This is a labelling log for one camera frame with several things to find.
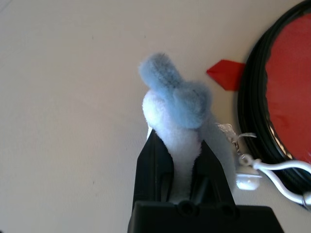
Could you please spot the red black paddle case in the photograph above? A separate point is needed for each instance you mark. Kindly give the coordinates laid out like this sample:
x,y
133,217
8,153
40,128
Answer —
x,y
252,102

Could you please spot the red ping-pong paddle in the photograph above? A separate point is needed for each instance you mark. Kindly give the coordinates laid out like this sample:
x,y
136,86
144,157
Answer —
x,y
291,72

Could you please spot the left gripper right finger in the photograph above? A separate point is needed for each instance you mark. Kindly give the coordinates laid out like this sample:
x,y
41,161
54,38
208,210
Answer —
x,y
211,179

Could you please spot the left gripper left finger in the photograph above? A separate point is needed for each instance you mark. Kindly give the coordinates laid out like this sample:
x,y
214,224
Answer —
x,y
153,170

